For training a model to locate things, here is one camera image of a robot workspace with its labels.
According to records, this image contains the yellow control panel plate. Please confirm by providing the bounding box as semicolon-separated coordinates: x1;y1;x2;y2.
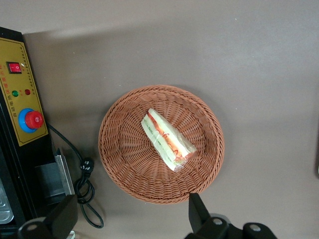
0;37;49;147

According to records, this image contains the silver metal pan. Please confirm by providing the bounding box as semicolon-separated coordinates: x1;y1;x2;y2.
0;179;14;225

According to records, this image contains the red rocker power switch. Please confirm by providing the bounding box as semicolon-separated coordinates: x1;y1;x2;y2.
6;61;22;75

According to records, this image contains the black power cable with plug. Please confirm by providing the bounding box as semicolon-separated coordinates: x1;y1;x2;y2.
47;123;104;229

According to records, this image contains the plastic-wrapped triangle sandwich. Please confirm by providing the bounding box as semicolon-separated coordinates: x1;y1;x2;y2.
141;108;198;172

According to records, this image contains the brown round wicker basket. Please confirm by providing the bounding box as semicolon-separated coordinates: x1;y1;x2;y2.
98;84;225;205

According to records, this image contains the silver metal bracket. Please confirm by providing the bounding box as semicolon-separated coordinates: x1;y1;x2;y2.
54;148;76;196

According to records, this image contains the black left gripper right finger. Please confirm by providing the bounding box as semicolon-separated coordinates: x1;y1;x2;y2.
185;193;244;239

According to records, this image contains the black food warmer cabinet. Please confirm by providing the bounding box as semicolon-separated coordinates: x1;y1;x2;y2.
0;26;77;232

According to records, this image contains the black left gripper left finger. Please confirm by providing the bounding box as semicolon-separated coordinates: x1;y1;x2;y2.
17;194;78;239

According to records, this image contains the red knob on blue base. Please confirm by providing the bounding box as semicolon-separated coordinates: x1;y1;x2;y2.
17;108;45;132

